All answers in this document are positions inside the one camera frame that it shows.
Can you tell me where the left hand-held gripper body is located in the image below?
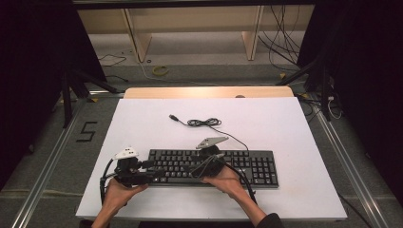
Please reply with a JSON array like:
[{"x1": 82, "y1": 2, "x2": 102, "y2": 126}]
[{"x1": 112, "y1": 146, "x2": 154, "y2": 188}]

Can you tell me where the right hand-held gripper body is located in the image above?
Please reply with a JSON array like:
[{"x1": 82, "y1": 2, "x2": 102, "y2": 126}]
[{"x1": 189, "y1": 136, "x2": 230, "y2": 179}]

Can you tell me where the black computer keyboard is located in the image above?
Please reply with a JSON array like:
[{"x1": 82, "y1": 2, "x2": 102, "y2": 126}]
[{"x1": 146, "y1": 148, "x2": 279, "y2": 189}]

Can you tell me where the person's left hand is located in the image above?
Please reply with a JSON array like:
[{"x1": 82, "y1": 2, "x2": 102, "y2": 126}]
[{"x1": 103, "y1": 177, "x2": 149, "y2": 210}]

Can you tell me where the person's right hand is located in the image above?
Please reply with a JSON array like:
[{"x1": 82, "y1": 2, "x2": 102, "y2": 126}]
[{"x1": 201, "y1": 165, "x2": 246, "y2": 199}]

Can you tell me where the light wooden table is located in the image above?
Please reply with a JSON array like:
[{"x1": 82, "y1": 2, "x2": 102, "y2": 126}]
[{"x1": 123, "y1": 85, "x2": 295, "y2": 100}]

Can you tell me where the person's right dark sleeve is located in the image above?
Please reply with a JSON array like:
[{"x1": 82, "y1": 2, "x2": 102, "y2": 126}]
[{"x1": 256, "y1": 212, "x2": 285, "y2": 228}]

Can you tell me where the yellow tape roll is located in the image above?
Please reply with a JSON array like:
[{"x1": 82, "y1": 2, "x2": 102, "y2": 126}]
[{"x1": 151, "y1": 65, "x2": 169, "y2": 77}]

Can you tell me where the black tripod stand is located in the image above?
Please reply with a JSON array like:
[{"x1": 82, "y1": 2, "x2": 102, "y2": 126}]
[
  {"x1": 275, "y1": 56, "x2": 334, "y2": 122},
  {"x1": 61, "y1": 67, "x2": 120, "y2": 129}
]

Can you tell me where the light wooden shelf unit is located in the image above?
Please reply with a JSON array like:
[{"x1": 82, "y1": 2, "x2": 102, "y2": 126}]
[{"x1": 73, "y1": 0, "x2": 317, "y2": 64}]

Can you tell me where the black curtain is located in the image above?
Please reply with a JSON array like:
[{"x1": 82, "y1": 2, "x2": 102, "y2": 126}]
[
  {"x1": 297, "y1": 0, "x2": 403, "y2": 203},
  {"x1": 0, "y1": 0, "x2": 107, "y2": 191}
]

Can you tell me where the thin grey gripper wire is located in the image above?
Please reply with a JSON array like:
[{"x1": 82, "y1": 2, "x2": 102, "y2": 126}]
[{"x1": 189, "y1": 153, "x2": 224, "y2": 179}]

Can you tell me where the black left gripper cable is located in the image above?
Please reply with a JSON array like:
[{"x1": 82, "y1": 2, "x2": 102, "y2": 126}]
[{"x1": 99, "y1": 158, "x2": 117, "y2": 205}]

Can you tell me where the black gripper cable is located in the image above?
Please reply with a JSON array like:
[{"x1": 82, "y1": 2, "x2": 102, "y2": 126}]
[
  {"x1": 99, "y1": 158, "x2": 117, "y2": 205},
  {"x1": 221, "y1": 161, "x2": 259, "y2": 205}
]

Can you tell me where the black keyboard cable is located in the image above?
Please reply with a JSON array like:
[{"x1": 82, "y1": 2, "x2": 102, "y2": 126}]
[{"x1": 168, "y1": 114, "x2": 250, "y2": 152}]

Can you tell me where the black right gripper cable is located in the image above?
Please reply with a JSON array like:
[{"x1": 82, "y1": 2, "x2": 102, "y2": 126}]
[{"x1": 221, "y1": 161, "x2": 259, "y2": 205}]

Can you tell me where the aluminium floor rail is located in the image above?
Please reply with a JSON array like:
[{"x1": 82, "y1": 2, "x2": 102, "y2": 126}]
[
  {"x1": 10, "y1": 98, "x2": 88, "y2": 228},
  {"x1": 312, "y1": 98, "x2": 391, "y2": 228}
]

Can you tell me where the thin black floor cable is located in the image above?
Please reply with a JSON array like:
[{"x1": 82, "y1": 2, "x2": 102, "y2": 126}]
[
  {"x1": 106, "y1": 74, "x2": 129, "y2": 84},
  {"x1": 98, "y1": 53, "x2": 127, "y2": 68}
]

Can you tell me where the white floor cable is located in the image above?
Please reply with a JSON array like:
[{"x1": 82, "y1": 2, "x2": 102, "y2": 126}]
[{"x1": 136, "y1": 59, "x2": 222, "y2": 87}]

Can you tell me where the short white cable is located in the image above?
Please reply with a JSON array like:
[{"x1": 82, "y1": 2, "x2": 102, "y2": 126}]
[{"x1": 327, "y1": 96, "x2": 343, "y2": 121}]

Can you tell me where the bundle of black cables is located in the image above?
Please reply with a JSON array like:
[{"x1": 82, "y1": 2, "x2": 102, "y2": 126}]
[{"x1": 258, "y1": 4, "x2": 302, "y2": 67}]

